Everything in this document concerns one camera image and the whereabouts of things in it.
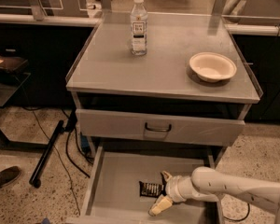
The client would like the black floor cable right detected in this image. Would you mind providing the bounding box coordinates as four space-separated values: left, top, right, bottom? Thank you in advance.
223 203 251 222

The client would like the black rxbar chocolate bar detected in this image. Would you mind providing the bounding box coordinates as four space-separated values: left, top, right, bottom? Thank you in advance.
139 181 164 198

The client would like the black drawer handle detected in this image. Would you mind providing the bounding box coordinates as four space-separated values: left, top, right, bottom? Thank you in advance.
145 122 172 133

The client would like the dark tray with note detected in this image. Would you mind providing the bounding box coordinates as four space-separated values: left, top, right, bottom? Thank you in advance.
0 55 28 74

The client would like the dark side table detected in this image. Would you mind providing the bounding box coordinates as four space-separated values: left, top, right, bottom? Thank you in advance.
0 73 47 152

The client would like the grey open middle drawer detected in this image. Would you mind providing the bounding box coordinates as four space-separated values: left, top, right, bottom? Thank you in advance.
66 147 225 224

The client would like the black floor cable left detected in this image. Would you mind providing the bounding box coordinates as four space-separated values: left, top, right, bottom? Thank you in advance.
21 105 94 217

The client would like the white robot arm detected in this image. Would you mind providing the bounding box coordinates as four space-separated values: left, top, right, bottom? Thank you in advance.
149 166 280 224

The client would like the black stand leg bar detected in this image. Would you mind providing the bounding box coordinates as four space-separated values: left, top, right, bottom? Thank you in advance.
29 120 63 189

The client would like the brown shoe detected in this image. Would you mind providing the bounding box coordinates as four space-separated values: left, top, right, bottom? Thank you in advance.
0 166 21 188

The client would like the grey metal drawer cabinet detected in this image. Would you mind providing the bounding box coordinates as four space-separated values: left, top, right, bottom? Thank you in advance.
65 10 264 161

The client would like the grey top drawer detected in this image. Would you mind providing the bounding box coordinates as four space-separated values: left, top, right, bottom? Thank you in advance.
76 109 245 147

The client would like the clear plastic water bottle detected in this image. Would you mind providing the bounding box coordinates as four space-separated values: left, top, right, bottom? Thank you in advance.
130 0 147 55

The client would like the black floor cable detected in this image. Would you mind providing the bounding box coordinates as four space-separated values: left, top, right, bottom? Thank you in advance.
223 203 251 222
21 105 94 217

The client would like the white horizontal rail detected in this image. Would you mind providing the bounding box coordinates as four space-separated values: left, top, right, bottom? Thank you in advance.
0 14 101 27

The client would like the white paper bowl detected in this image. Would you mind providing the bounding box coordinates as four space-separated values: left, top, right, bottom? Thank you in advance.
189 52 237 83

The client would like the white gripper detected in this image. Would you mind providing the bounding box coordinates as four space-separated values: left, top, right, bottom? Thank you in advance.
148 171 190 217

